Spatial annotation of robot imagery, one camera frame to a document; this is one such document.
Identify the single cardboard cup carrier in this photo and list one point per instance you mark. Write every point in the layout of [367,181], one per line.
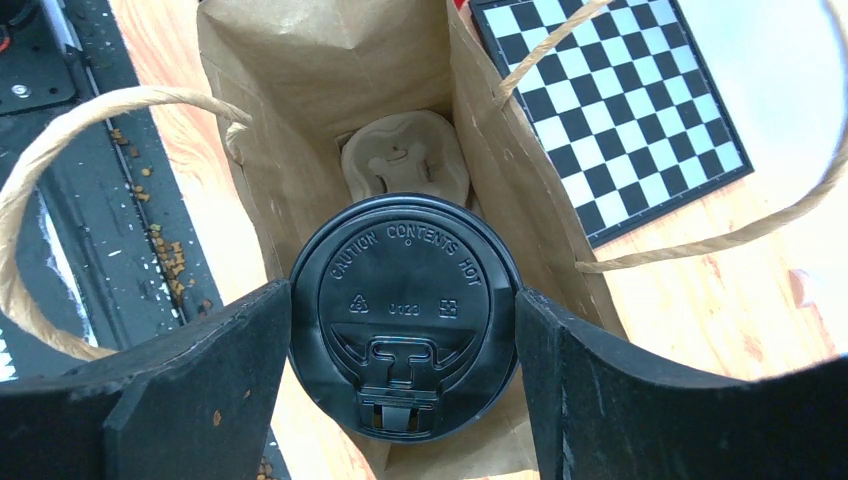
[416,151]

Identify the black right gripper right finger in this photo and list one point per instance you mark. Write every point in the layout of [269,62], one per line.
[601,407]

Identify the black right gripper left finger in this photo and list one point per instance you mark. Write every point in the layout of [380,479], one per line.
[192,404]

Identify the black white chessboard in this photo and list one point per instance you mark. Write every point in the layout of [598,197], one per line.
[628,114]

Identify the green paper bag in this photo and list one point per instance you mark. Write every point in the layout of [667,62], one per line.
[292,81]

